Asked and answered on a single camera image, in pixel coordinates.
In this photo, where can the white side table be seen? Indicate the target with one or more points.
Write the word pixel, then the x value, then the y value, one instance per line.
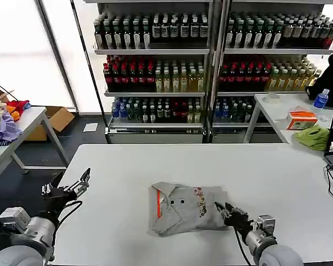
pixel 30 122

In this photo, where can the shelf of bottles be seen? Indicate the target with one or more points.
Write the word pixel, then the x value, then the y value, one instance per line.
pixel 155 69
pixel 266 69

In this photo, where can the cardboard box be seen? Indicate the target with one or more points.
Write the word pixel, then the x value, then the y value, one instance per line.
pixel 55 119

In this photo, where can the white tape roll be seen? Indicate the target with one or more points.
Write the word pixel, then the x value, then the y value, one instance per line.
pixel 272 97

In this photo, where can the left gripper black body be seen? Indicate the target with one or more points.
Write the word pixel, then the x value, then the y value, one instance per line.
pixel 56 198

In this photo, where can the blue water bottle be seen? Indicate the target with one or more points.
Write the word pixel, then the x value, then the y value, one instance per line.
pixel 321 99

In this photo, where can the white desk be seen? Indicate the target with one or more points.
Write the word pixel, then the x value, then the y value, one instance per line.
pixel 277 110

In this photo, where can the grey printed shirt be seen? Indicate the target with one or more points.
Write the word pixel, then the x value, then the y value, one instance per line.
pixel 183 210

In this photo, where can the white paper sheet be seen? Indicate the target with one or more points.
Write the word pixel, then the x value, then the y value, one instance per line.
pixel 90 127

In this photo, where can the green cloth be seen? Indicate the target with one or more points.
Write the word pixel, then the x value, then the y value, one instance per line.
pixel 313 137

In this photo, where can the purple cloth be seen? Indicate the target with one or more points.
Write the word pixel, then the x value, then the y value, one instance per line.
pixel 7 128

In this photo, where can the red cloth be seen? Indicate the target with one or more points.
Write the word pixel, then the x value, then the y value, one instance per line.
pixel 18 105

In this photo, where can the black frame post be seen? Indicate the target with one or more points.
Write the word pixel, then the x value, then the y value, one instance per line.
pixel 55 52
pixel 90 72

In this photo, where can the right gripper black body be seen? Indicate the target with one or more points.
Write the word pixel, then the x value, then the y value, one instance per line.
pixel 238 221

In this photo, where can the orange tissue box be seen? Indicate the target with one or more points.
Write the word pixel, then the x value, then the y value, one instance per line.
pixel 301 120

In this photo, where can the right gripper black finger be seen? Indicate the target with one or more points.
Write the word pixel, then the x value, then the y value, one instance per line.
pixel 231 208
pixel 220 210

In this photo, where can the black bag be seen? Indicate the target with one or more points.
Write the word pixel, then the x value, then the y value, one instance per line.
pixel 330 80

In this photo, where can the orange cloth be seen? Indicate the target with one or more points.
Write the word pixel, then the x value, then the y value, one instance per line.
pixel 15 114

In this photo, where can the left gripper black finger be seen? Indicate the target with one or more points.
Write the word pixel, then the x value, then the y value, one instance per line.
pixel 80 183
pixel 46 189

